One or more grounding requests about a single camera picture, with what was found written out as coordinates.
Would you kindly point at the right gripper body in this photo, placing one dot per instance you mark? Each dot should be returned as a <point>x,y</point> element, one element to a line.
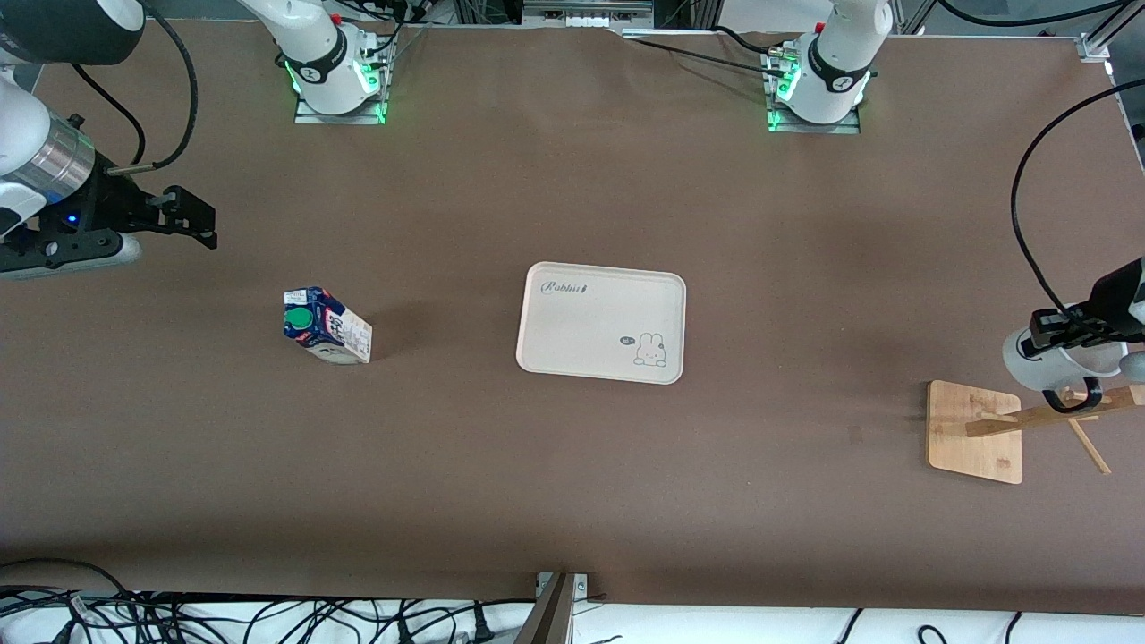
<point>109,203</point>

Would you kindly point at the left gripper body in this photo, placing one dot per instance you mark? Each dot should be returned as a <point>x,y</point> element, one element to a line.
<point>1112,298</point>

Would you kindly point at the blue milk carton green cap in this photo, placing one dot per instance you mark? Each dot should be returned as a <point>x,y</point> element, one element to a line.
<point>331,331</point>

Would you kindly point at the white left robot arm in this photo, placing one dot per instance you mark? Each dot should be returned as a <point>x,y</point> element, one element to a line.
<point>841,54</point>

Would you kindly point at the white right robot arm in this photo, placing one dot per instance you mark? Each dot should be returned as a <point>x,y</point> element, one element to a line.
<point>18,125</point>

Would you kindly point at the wooden cup rack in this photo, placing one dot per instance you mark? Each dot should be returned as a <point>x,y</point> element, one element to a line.
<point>975,447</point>

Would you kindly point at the beige rabbit print tray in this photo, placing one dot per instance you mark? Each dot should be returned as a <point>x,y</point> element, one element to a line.
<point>599,331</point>

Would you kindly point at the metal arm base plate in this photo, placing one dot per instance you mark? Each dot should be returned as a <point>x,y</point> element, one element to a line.
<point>313,118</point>
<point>850,128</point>

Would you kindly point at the aluminium frame corner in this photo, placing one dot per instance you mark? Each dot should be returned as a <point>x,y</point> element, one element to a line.
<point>1093,46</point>

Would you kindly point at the metal frame fixture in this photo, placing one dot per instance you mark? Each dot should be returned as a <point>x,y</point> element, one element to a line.
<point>586,13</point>

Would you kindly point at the metal camera post bracket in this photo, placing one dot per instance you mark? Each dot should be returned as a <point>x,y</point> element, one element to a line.
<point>555,617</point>

